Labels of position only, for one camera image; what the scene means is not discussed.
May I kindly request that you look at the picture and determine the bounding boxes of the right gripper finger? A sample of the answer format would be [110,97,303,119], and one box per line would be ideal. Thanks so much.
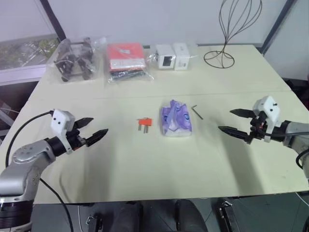
[218,126,253,145]
[229,108,254,119]

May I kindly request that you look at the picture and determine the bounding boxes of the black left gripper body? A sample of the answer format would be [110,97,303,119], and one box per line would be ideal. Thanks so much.
[65,127,87,151]

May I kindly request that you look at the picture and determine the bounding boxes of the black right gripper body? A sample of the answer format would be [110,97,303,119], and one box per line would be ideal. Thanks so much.
[249,113,269,144]

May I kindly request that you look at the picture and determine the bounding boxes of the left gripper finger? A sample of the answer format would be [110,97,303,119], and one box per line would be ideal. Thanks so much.
[75,117,95,129]
[84,129,109,147]

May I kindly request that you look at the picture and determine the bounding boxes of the metal hex key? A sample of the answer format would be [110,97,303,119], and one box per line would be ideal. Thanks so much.
[192,104,204,120]

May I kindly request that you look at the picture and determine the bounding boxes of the red rectangular block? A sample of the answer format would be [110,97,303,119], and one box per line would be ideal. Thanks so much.
[136,117,153,127]

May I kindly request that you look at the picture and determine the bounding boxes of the clear bag with red packet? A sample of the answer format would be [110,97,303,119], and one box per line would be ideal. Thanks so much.
[103,43,155,86]

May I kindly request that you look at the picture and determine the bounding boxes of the purple tissue pack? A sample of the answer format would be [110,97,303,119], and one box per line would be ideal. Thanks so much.
[160,99,194,138]

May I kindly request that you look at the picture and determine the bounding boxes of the clear bag of black parts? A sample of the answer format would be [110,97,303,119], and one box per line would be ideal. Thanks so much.
[45,36,109,85]

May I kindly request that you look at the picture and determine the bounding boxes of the red flat packet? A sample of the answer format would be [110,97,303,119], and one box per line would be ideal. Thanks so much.
[107,43,146,73]

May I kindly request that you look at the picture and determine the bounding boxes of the plain white box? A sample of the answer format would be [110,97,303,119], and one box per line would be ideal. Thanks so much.
[173,43,199,72]

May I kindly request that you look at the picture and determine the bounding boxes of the white box with dark window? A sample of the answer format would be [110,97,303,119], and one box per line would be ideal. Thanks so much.
[154,44,176,72]

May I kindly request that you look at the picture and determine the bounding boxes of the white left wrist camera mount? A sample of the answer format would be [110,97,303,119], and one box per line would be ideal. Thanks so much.
[50,109,76,155]

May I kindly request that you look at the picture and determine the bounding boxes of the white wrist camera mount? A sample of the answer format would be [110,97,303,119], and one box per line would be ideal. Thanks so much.
[253,95,282,142]
[50,109,76,155]

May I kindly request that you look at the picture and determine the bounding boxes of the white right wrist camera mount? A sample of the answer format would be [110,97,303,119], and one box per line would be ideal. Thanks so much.
[253,95,282,142]

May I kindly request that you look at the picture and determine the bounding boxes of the black metal frame parts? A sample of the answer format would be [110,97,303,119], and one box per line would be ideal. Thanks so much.
[54,37,95,83]

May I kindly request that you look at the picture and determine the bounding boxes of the black wire head stand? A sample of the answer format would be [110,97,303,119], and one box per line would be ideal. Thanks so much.
[203,0,263,69]

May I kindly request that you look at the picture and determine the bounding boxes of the black metal bracket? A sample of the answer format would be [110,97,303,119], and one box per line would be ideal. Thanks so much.
[216,198,235,232]
[86,212,102,232]

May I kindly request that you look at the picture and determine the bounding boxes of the dark slanted post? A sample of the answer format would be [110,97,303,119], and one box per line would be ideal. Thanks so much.
[261,0,299,56]

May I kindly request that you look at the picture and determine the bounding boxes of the dark window frame post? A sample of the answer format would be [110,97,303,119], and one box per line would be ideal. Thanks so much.
[45,0,68,42]

